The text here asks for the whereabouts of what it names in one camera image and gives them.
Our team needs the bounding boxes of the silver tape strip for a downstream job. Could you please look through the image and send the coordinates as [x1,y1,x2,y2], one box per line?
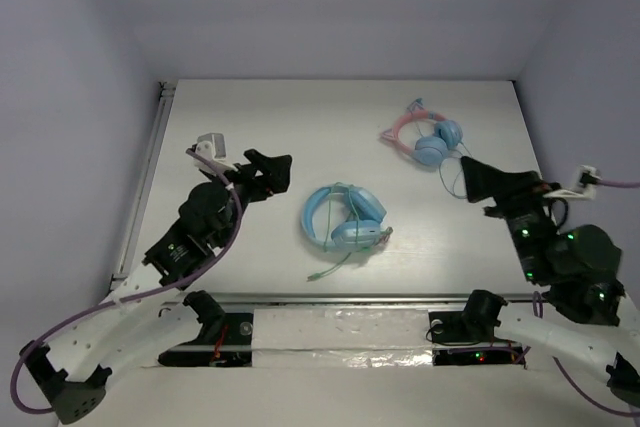
[251,307,433,368]

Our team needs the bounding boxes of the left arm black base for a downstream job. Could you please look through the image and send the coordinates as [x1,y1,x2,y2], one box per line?
[158,312,254,368]

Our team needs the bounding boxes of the light blue headphones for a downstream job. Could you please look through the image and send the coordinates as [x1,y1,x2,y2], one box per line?
[301,182,394,253]

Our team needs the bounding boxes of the pink blue cat-ear headphones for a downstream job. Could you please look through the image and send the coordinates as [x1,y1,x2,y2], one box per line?
[379,98,471,200]

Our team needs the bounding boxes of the aluminium left side rail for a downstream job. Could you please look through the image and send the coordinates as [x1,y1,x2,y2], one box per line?
[109,81,177,289]

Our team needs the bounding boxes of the purple cable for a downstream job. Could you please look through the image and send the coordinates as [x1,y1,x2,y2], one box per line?
[10,147,246,416]
[532,177,640,418]

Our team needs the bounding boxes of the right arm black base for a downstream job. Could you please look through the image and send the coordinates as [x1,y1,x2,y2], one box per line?
[425,311,526,367]

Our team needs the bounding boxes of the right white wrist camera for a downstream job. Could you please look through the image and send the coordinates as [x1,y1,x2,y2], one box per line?
[544,165,601,201]

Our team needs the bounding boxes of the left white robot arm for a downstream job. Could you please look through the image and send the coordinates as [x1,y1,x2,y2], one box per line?
[10,147,293,425]

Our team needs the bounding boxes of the aluminium front rail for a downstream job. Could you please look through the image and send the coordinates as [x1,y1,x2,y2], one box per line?
[109,290,544,309]

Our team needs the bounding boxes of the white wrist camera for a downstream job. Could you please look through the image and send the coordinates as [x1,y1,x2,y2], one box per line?
[189,133,235,174]
[544,165,601,201]

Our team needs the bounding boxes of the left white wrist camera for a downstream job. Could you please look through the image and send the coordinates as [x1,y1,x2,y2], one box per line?
[189,133,235,174]

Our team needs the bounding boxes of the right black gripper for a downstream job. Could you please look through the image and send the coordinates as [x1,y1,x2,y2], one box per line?
[458,152,559,280]

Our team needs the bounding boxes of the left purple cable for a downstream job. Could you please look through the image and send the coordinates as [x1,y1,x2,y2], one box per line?
[10,147,246,416]

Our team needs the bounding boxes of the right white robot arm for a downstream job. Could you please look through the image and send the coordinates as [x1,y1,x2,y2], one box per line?
[460,156,639,406]

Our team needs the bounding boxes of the aluminium rail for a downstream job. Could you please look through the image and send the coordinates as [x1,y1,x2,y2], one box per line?
[109,81,177,289]
[109,290,544,309]

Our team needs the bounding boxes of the green headphone cable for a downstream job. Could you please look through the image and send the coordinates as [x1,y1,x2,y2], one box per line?
[305,181,394,282]

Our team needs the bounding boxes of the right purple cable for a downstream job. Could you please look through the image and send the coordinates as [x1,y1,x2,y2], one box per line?
[532,177,640,418]

